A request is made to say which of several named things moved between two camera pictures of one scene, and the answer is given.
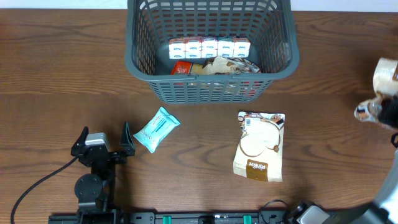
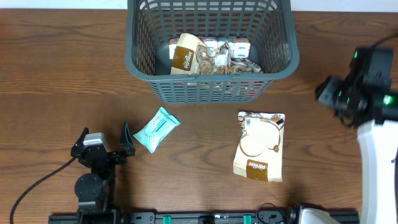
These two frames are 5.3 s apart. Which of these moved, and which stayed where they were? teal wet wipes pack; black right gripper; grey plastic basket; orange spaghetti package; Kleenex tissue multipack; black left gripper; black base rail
Moved: orange spaghetti package; black right gripper
Stayed: black left gripper; Kleenex tissue multipack; black base rail; teal wet wipes pack; grey plastic basket
